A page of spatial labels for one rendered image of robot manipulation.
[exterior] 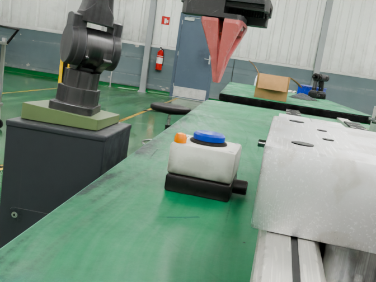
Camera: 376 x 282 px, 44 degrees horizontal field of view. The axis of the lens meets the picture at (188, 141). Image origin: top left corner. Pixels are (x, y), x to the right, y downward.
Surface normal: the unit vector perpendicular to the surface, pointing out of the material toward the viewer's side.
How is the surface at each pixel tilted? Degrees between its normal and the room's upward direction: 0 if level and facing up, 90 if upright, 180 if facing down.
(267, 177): 90
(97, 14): 92
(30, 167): 90
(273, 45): 90
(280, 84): 68
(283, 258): 0
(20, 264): 0
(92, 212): 0
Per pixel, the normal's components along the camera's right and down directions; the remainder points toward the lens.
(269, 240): 0.14, -0.98
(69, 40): -0.84, -0.10
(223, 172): -0.20, 0.14
